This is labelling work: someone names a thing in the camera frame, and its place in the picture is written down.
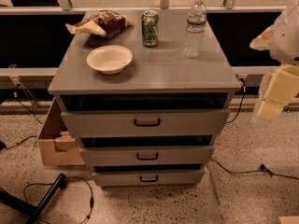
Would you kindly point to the grey bottom drawer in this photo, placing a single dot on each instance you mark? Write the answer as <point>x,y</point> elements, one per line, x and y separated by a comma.
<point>148,178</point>

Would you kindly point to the clear plastic water bottle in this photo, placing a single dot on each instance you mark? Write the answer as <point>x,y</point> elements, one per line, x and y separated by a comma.
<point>195,27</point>

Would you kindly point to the green soda can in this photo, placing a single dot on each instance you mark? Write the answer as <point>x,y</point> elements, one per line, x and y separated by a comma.
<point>150,28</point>

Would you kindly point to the grey middle drawer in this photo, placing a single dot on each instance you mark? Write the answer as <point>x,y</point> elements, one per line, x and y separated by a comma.
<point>133,156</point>

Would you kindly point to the brown chip bag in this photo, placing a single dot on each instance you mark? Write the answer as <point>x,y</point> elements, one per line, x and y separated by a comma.
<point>105,23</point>

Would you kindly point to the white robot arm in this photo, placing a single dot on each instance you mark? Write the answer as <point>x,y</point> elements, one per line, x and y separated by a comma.
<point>281,39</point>

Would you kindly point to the grey drawer cabinet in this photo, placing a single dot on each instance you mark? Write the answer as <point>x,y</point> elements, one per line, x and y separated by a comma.
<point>157,79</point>

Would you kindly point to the cardboard corner bottom right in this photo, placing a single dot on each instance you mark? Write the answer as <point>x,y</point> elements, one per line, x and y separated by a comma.
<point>289,220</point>

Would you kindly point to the white paper bowl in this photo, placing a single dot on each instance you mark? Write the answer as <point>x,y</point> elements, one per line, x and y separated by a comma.
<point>109,60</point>

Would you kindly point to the cardboard box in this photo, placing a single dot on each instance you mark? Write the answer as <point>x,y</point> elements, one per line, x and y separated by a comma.
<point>56,146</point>

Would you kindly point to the grey drawer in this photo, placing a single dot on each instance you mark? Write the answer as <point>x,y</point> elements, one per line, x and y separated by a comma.
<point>133,156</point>
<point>135,123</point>
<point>148,178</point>

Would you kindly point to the grey top drawer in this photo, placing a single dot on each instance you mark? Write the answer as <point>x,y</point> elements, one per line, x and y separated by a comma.
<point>135,123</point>

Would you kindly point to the metal railing frame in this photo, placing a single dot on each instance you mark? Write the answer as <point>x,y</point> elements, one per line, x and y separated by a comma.
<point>33,37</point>

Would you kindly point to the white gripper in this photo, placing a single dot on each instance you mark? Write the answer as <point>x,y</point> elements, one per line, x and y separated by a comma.
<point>286,39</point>

